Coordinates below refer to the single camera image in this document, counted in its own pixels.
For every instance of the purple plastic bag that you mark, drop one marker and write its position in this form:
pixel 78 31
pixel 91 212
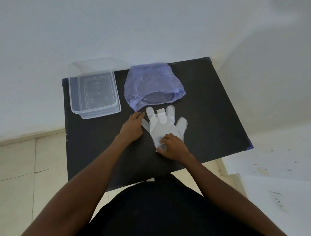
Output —
pixel 151 84

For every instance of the person's right hand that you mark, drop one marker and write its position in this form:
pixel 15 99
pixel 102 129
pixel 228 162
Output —
pixel 176 149

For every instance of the person's right thumb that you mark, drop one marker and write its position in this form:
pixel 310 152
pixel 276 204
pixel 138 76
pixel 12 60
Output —
pixel 162 150

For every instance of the person's left hand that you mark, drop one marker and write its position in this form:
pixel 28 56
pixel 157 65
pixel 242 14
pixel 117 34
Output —
pixel 130 128

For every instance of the person's black shirt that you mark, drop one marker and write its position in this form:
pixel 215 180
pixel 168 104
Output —
pixel 155 209

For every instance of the clear plastic container lid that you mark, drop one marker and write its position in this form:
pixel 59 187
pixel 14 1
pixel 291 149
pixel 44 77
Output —
pixel 93 65

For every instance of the person's left fingers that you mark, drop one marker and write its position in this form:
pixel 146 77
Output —
pixel 139 115

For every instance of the clear plastic container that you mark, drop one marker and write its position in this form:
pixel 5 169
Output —
pixel 93 93

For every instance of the person's right forearm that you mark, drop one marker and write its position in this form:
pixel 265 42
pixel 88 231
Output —
pixel 226 194

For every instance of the clear plastic disposable glove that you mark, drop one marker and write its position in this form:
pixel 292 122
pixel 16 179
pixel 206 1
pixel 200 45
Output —
pixel 162 126

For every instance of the person's left forearm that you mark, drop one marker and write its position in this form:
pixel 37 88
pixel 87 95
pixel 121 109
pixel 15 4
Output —
pixel 82 184

